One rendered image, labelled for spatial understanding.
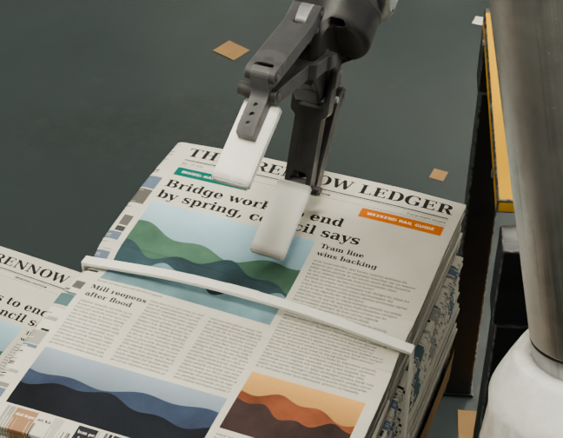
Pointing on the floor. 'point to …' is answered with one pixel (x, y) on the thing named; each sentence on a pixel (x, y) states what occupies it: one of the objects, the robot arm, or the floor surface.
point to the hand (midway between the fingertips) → (254, 209)
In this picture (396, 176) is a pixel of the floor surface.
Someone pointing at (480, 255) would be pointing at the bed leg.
